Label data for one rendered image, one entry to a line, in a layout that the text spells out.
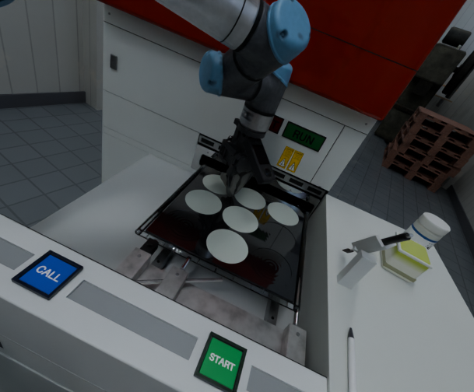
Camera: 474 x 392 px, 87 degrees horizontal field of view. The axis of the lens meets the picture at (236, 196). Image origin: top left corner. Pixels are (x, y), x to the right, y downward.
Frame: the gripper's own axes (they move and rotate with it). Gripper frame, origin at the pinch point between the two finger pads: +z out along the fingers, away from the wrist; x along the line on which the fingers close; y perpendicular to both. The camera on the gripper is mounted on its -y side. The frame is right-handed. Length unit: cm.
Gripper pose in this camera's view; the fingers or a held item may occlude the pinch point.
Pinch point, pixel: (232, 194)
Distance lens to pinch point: 71.1
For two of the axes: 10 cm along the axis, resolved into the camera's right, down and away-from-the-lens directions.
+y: -5.7, -6.3, 5.2
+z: -3.2, 7.6, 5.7
